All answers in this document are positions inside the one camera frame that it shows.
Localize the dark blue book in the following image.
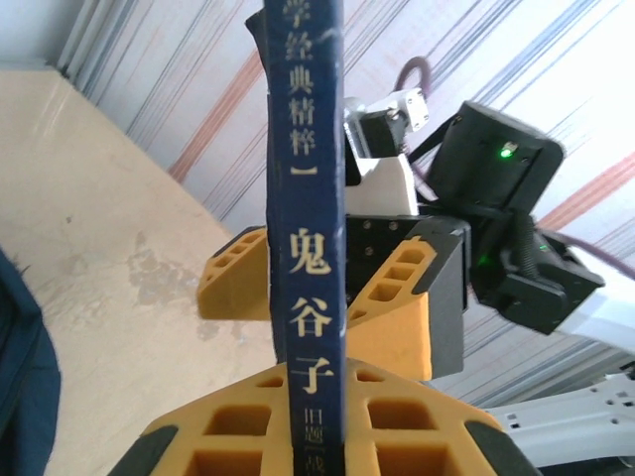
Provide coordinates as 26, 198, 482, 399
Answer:
246, 0, 349, 476

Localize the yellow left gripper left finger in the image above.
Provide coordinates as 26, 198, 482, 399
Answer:
105, 363, 295, 476

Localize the navy blue backpack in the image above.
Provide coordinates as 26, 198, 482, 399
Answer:
0, 247, 64, 476

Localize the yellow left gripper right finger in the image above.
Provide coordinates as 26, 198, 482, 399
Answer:
341, 357, 543, 476

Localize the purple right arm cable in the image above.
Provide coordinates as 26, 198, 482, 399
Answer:
394, 56, 635, 279

